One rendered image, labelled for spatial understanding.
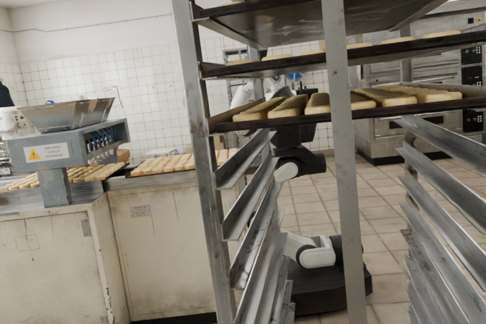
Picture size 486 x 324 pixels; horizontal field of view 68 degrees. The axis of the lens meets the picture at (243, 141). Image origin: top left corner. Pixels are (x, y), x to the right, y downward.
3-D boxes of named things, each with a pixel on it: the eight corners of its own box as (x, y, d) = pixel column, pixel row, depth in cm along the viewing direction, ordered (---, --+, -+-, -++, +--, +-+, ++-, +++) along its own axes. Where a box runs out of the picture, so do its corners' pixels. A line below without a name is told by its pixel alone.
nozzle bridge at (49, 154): (22, 210, 169) (6, 139, 164) (87, 173, 241) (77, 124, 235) (91, 202, 169) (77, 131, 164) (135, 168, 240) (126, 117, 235)
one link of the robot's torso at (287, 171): (262, 229, 220) (300, 163, 214) (265, 241, 202) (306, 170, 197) (240, 218, 218) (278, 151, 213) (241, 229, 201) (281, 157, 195)
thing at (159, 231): (131, 336, 200) (102, 181, 187) (147, 300, 234) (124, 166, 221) (257, 322, 199) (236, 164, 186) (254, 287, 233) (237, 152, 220)
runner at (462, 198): (394, 149, 114) (393, 139, 113) (403, 148, 113) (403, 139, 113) (482, 234, 52) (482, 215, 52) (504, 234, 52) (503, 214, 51)
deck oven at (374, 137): (374, 171, 468) (363, 11, 437) (352, 153, 586) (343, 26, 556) (500, 158, 455) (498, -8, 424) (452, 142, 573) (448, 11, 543)
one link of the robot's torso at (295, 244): (319, 242, 223) (257, 198, 218) (327, 257, 203) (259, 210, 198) (304, 261, 225) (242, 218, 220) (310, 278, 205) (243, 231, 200)
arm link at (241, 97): (234, 88, 173) (218, 125, 174) (241, 90, 163) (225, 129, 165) (252, 96, 177) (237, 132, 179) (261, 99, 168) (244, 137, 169)
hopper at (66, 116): (21, 137, 172) (14, 108, 170) (74, 124, 227) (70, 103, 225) (80, 129, 172) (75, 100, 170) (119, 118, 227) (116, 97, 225)
